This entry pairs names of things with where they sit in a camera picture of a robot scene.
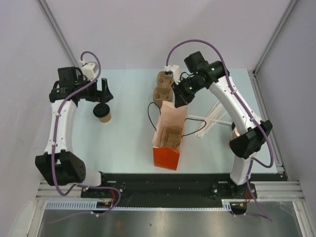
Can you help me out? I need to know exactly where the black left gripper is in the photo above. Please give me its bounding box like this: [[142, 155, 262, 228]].
[[75, 75, 113, 103]]

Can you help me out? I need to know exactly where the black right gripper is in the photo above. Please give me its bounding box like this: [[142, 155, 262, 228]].
[[171, 76, 205, 108]]

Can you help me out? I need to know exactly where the black plastic cup lid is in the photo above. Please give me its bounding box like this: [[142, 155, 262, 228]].
[[93, 103, 110, 119]]

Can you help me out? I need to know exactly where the brown pulp cup carrier stack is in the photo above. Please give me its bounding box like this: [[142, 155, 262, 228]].
[[153, 71, 174, 107]]

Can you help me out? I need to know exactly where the single brown pulp cup carrier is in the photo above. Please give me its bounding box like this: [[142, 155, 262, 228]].
[[161, 126, 183, 150]]

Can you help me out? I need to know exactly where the orange paper gift bag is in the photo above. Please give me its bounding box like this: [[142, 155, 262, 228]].
[[147, 101, 193, 170]]

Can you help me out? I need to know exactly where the stack of paper cups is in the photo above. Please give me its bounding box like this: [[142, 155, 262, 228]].
[[229, 127, 240, 143]]

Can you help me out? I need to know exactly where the brown paper coffee cup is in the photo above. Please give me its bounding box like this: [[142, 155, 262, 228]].
[[98, 113, 112, 123]]

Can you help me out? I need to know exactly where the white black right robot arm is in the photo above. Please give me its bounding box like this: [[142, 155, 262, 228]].
[[171, 51, 273, 198]]

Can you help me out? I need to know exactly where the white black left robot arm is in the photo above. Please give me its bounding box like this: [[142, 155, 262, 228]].
[[35, 62, 113, 198]]

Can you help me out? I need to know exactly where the white wrapped straw pile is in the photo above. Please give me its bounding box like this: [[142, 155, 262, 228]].
[[192, 100, 232, 138]]

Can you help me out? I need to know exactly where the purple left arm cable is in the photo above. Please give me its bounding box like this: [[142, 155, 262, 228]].
[[46, 51, 121, 224]]

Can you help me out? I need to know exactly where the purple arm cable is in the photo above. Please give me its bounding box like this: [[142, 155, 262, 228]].
[[165, 39, 275, 222], [46, 51, 121, 224]]

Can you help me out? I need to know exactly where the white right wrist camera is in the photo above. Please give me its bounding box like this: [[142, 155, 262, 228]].
[[164, 65, 182, 84]]

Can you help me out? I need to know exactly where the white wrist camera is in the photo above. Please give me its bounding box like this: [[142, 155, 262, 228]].
[[164, 65, 182, 84], [79, 60, 98, 81]]

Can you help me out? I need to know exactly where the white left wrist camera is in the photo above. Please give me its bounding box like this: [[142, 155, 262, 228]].
[[79, 60, 98, 81]]

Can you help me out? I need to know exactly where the white slotted cable duct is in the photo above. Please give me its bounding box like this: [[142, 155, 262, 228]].
[[45, 200, 113, 210]]

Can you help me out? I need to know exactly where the aluminium frame rail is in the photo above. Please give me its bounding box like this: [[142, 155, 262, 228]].
[[253, 181, 305, 201]]

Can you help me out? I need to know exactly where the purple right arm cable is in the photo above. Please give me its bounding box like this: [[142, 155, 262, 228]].
[[165, 39, 275, 222]]

